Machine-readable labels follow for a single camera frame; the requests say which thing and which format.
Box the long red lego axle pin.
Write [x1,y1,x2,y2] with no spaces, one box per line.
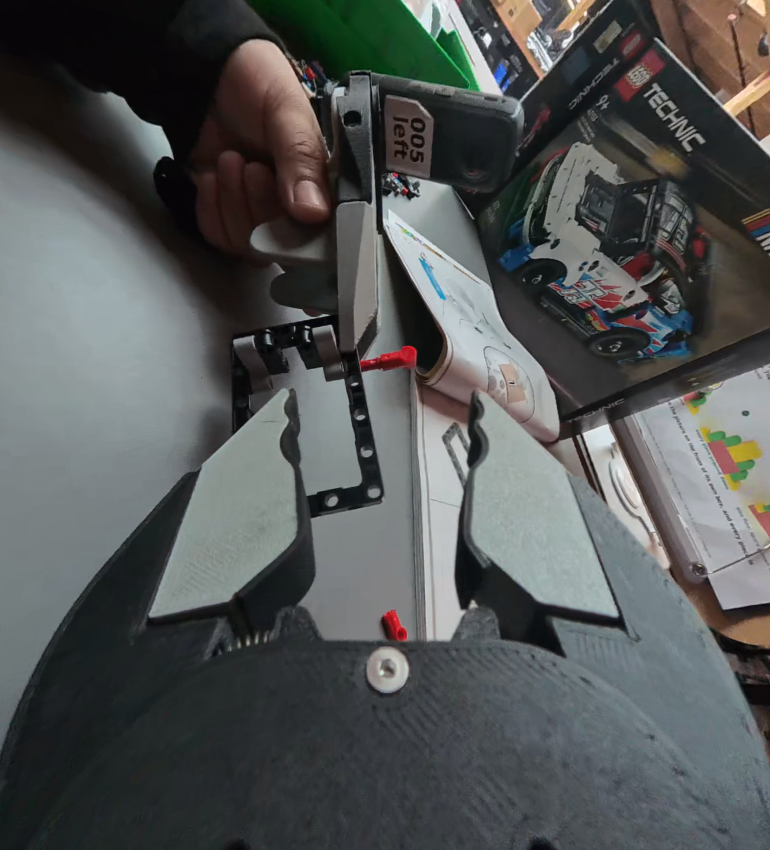
[358,345,419,373]

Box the pile of loose lego pieces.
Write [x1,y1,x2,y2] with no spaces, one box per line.
[295,56,424,200]

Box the black lego frame assembly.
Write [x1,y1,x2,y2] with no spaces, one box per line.
[229,314,386,519]

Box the green plastic bin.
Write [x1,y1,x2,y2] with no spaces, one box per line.
[246,0,482,93]

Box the printed sheet with brick pictures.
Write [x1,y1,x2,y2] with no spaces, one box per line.
[614,352,770,612]

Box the person's left hand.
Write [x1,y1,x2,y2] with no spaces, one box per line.
[189,40,333,256]

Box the person's left forearm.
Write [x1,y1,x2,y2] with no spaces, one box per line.
[0,0,286,154]

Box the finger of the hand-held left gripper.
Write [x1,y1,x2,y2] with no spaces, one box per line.
[335,199,382,354]

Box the lego set box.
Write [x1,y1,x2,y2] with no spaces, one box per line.
[454,0,770,439]

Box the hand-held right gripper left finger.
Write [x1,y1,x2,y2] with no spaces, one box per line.
[148,388,316,628]

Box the lego instruction booklet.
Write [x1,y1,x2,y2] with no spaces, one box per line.
[381,209,625,641]

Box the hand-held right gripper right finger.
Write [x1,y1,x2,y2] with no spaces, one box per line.
[454,392,625,625]

